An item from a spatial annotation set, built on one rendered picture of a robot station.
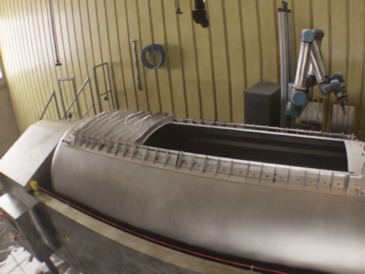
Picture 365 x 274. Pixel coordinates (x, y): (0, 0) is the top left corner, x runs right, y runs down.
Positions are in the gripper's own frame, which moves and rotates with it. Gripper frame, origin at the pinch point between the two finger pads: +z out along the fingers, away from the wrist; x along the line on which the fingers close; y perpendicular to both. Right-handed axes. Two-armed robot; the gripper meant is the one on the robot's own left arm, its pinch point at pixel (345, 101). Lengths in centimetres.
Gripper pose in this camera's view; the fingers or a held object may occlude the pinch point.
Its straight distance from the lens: 314.0
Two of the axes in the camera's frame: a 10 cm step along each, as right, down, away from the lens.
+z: 2.8, 9.6, 0.0
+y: 6.3, -1.9, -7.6
